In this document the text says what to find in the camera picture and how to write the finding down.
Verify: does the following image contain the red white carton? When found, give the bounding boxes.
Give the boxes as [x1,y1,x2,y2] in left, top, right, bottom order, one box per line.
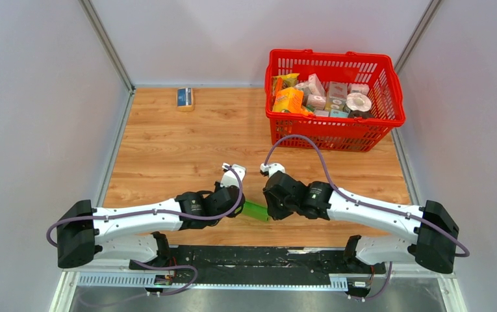
[327,81,348,100]

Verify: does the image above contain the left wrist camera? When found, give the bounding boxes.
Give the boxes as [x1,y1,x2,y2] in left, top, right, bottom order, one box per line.
[220,162,246,189]

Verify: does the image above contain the red shopping basket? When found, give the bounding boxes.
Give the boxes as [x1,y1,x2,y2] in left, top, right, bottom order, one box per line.
[265,49,406,152]

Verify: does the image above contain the white perforated cable tray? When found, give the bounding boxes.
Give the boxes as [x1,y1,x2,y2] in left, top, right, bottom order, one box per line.
[78,274,349,292]

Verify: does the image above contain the yellow snack bag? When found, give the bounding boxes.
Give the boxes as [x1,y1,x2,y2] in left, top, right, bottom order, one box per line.
[271,73,299,96]

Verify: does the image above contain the pink white tissue pack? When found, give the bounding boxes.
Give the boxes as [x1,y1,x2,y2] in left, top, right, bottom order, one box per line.
[307,73,325,97]

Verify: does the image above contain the round tape roll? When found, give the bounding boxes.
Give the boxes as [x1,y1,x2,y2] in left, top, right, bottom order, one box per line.
[346,92,372,112]

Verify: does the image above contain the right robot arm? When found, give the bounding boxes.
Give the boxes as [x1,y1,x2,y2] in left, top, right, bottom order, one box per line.
[262,172,459,274]

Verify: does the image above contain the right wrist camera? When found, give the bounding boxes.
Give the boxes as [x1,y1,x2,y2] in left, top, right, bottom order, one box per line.
[260,162,286,177]

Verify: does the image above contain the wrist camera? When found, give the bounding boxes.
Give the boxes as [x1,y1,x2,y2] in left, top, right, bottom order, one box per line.
[220,162,246,189]
[260,162,286,177]

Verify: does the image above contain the green paper box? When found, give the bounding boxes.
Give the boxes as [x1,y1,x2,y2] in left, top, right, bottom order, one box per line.
[242,200,269,222]

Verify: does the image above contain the blue yellow sponge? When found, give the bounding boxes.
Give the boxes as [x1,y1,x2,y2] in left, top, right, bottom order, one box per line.
[176,87,194,112]

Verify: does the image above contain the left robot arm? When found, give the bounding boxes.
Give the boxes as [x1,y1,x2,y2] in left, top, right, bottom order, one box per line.
[54,183,245,270]

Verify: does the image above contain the orange snack box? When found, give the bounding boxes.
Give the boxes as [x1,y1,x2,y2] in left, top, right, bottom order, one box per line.
[272,87,305,114]

